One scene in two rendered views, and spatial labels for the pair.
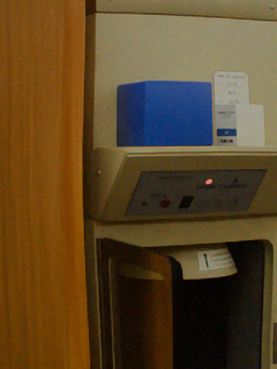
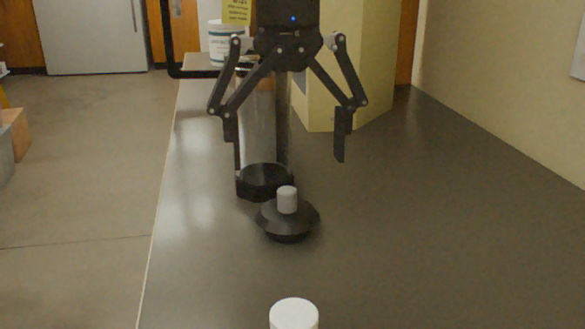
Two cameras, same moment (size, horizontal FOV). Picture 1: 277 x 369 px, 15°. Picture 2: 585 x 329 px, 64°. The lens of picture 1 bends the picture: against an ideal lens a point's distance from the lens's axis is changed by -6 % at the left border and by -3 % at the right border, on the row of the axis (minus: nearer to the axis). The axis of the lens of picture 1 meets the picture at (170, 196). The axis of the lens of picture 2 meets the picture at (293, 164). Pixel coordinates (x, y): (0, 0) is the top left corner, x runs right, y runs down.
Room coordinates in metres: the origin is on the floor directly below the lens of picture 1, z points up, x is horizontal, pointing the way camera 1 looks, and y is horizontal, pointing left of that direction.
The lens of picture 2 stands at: (1.88, -1.12, 1.30)
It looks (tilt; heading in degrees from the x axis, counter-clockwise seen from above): 24 degrees down; 105
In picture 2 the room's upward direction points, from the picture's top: straight up
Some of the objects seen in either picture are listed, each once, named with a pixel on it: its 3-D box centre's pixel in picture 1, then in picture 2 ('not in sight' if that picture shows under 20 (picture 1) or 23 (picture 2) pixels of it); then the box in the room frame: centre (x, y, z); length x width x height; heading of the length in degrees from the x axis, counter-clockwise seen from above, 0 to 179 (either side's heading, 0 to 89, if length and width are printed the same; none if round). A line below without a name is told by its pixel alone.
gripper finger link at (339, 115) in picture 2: not in sight; (339, 134); (1.79, -0.55, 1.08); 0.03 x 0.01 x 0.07; 115
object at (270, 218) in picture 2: not in sight; (287, 210); (1.72, -0.58, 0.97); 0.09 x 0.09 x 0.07
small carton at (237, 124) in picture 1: (240, 124); not in sight; (1.55, -0.10, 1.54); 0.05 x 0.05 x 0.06; 33
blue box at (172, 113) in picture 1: (163, 114); not in sight; (1.50, 0.01, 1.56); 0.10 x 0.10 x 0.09; 26
